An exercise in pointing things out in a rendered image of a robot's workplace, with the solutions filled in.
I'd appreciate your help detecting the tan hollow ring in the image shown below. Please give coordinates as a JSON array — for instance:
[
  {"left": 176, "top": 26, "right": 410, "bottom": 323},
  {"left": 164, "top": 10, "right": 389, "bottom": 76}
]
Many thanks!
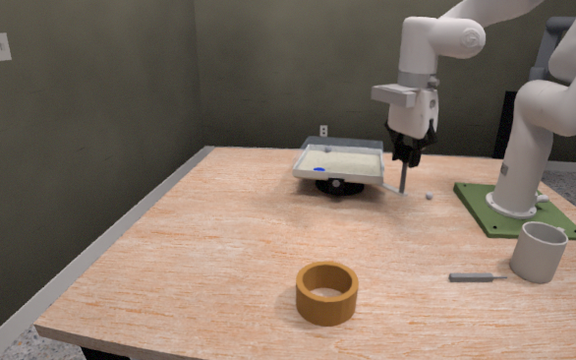
[{"left": 296, "top": 261, "right": 359, "bottom": 327}]

